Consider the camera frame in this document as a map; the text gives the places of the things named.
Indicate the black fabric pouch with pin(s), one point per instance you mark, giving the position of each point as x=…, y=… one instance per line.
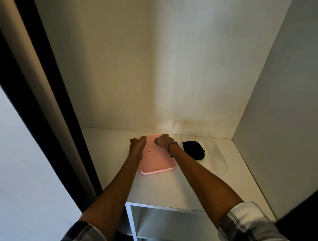
x=193, y=149

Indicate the person's right fingers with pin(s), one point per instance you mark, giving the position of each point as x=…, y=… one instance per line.
x=162, y=137

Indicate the plaid right shirt sleeve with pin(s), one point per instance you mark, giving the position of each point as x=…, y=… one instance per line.
x=248, y=223

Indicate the person's left forearm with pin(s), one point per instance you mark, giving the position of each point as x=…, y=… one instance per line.
x=115, y=193

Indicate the dark sliding door frame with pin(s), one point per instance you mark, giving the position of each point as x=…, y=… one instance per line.
x=42, y=106

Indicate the black wrist band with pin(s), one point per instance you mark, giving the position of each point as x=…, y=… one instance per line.
x=170, y=149

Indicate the person's right forearm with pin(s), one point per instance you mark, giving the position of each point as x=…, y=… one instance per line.
x=202, y=183

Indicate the plaid left shirt sleeve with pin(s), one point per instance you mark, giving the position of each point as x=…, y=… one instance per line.
x=83, y=232

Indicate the person's right hand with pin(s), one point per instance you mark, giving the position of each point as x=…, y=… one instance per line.
x=162, y=142

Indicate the clear plastic tray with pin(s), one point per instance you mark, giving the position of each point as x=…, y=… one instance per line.
x=213, y=154

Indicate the white shelf unit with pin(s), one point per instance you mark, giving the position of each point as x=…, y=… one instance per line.
x=171, y=188

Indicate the person's left fingers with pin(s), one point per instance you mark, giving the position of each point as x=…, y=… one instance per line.
x=138, y=139

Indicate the plaid shirt sleeve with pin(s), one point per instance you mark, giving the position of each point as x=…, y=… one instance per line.
x=248, y=223
x=83, y=232

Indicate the person's left hand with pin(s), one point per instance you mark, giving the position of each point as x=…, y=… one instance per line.
x=136, y=146

